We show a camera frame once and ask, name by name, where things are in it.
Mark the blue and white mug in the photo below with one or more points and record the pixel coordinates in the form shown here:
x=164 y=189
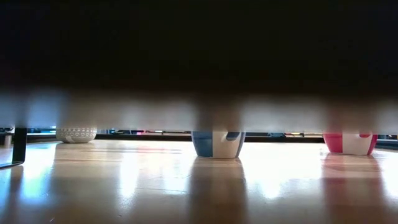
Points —
x=205 y=146

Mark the green plant in white pot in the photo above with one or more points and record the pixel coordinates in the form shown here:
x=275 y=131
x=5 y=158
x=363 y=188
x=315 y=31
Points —
x=76 y=136

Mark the pink and white mug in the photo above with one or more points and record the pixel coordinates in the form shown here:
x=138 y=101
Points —
x=334 y=143

